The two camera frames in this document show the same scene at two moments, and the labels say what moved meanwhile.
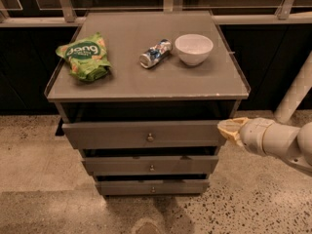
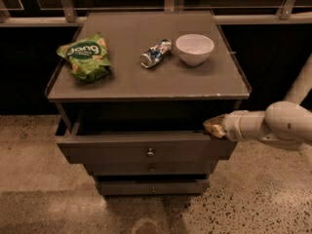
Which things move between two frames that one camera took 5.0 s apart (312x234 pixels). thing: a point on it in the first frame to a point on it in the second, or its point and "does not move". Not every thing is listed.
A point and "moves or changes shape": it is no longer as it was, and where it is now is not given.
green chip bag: [88, 58] does not move
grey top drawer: [141, 135] moves or changes shape
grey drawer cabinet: [139, 95] does not move
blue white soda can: [156, 54] does not move
